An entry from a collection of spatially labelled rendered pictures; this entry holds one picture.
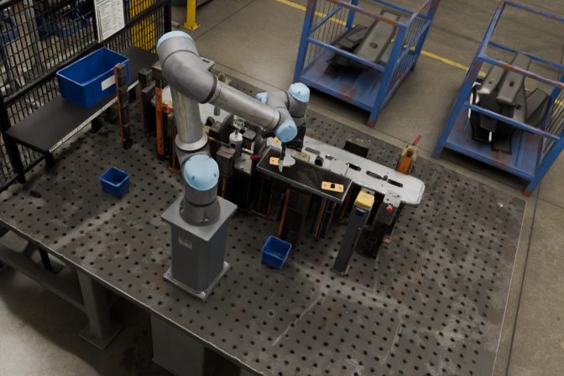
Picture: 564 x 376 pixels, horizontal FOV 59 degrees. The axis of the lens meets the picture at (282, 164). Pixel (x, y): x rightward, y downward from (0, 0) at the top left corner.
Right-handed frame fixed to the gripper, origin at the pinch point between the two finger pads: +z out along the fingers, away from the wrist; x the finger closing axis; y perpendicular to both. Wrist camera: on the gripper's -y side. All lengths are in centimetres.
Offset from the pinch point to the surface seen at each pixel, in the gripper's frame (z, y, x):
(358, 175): 17.6, 37.1, 17.2
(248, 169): 21.2, -13.0, 13.0
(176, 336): 79, -32, -40
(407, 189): 18, 59, 13
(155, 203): 48, -54, 8
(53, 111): 15, -104, 24
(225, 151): 10.1, -23.6, 10.4
